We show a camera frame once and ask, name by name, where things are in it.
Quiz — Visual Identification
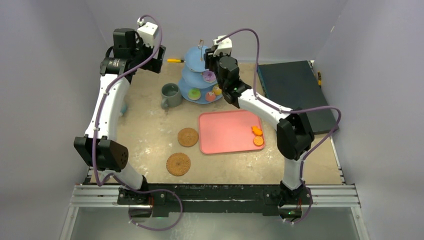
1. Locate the lower woven rattan coaster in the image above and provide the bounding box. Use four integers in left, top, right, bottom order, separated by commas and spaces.
166, 152, 191, 177

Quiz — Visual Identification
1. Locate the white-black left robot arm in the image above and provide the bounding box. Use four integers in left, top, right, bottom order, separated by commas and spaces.
73, 22, 166, 205

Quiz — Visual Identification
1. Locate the dark teal flat box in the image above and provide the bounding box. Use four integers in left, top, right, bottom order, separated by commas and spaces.
256, 59, 340, 135

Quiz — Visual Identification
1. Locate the white ceramic mug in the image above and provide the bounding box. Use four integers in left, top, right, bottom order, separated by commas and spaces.
120, 102, 128, 117

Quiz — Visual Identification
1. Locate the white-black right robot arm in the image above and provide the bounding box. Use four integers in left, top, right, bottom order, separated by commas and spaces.
203, 47, 315, 204

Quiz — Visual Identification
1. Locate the black aluminium base frame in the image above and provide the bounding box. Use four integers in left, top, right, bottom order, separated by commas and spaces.
67, 183, 362, 220

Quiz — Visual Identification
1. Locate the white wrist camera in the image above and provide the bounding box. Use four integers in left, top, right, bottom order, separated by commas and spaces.
136, 17, 159, 49
212, 35, 233, 57

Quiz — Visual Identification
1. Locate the blue three-tier cake stand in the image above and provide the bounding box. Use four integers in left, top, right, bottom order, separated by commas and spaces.
178, 39, 223, 105

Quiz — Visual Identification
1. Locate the woven rattan coaster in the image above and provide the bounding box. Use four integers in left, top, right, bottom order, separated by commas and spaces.
166, 152, 191, 177
177, 127, 199, 147

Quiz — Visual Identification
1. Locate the upper woven rattan coaster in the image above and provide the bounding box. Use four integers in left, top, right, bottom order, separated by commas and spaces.
177, 127, 199, 147

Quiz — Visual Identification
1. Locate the pink rectangular tray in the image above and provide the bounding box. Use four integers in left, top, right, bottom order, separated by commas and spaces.
198, 110, 265, 155

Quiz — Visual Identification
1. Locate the grey-green ceramic mug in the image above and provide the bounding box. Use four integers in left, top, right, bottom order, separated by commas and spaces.
160, 83, 183, 110

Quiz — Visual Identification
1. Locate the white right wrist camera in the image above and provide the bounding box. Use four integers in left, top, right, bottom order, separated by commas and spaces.
212, 35, 233, 57

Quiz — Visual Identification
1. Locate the yellow tool at right wall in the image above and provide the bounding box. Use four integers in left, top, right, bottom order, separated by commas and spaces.
317, 71, 322, 88

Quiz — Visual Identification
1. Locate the yellow cupcake with cream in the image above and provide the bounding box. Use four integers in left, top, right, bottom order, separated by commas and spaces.
212, 84, 222, 96

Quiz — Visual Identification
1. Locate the green frosted donut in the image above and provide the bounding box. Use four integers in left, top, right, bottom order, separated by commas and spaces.
187, 87, 202, 101

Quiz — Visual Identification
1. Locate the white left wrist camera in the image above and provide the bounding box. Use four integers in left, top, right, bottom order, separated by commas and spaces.
136, 17, 159, 49

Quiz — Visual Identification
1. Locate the pink cupcake with cream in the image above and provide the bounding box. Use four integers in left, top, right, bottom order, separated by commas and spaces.
204, 91, 217, 103

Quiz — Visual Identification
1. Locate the orange fish-shaped biscuit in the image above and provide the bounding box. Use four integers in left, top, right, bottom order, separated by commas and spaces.
251, 126, 263, 137

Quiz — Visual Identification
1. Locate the yellow-handled screwdriver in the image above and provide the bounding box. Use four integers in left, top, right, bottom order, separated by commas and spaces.
167, 58, 185, 63

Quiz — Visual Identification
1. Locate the purple frosted donut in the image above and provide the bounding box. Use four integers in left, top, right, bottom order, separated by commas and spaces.
202, 70, 216, 83

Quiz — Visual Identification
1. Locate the round orange sandwich biscuit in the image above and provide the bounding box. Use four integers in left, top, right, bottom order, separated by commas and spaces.
253, 136, 265, 147

